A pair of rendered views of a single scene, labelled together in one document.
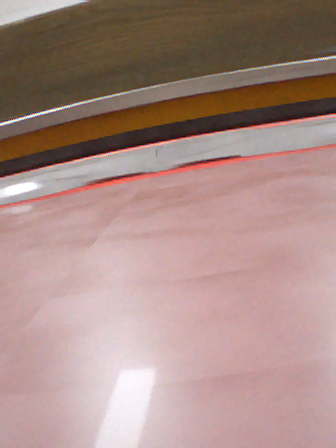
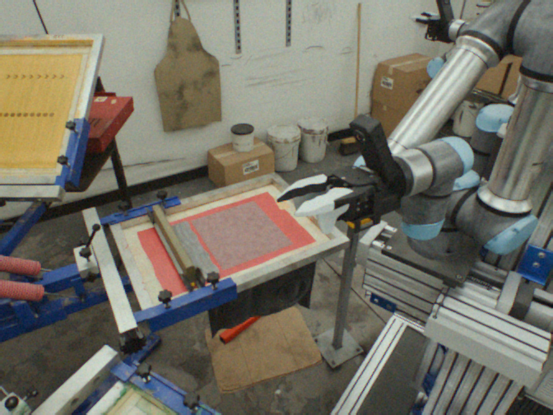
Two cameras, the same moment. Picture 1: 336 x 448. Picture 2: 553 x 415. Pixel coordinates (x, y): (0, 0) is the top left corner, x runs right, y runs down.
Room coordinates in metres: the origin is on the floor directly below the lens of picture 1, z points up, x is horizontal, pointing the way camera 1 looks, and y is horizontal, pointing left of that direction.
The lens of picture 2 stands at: (0.73, 1.14, 2.01)
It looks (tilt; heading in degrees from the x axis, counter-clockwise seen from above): 35 degrees down; 232
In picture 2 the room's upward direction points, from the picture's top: straight up
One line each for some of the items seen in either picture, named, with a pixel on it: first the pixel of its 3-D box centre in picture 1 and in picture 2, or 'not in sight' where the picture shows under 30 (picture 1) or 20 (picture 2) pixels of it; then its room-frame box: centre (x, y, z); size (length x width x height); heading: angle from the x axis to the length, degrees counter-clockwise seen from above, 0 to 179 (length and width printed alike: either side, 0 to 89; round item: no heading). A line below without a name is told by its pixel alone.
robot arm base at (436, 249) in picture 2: not in sight; (439, 229); (-0.16, 0.72, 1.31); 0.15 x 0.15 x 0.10
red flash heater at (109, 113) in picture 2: not in sight; (81, 121); (0.27, -1.25, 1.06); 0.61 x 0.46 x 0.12; 52
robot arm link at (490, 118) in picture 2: not in sight; (494, 127); (-0.64, 0.59, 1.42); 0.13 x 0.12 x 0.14; 170
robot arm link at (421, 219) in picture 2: not in sight; (418, 204); (0.12, 0.80, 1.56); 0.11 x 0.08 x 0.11; 82
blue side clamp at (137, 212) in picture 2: not in sight; (146, 214); (0.31, -0.29, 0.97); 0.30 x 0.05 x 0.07; 172
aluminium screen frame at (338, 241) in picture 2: not in sight; (225, 234); (0.11, 0.02, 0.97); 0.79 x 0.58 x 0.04; 172
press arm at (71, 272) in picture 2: not in sight; (72, 275); (0.67, -0.07, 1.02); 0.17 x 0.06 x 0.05; 172
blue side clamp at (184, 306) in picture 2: not in sight; (192, 302); (0.39, 0.26, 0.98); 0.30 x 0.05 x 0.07; 172
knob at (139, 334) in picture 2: not in sight; (131, 338); (0.61, 0.30, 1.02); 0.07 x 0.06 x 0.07; 172
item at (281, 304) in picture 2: not in sight; (259, 291); (0.08, 0.21, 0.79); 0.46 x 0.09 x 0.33; 172
